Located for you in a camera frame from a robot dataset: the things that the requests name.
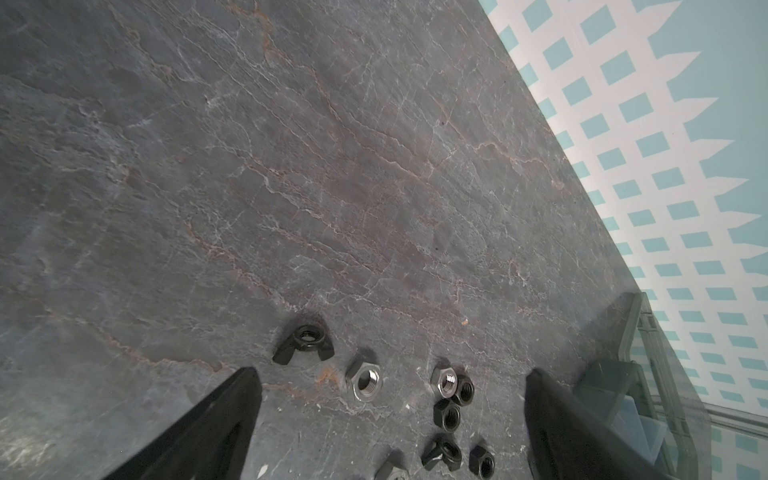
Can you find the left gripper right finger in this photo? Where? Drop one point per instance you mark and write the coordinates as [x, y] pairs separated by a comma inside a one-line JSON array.
[[567, 441]]

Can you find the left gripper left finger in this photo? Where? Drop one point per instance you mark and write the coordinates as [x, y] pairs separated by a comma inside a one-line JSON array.
[[211, 441]]

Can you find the black hex nut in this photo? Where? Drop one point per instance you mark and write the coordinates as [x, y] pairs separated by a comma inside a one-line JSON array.
[[447, 415], [482, 462]]

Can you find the green compartment organizer box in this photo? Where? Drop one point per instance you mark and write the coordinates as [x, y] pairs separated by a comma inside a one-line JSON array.
[[645, 396]]

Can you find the black wing nut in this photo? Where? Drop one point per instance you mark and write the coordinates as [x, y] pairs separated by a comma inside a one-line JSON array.
[[306, 338], [443, 450]]

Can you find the silver hex nut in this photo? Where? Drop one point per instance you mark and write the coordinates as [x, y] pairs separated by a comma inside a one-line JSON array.
[[365, 380], [444, 381]]

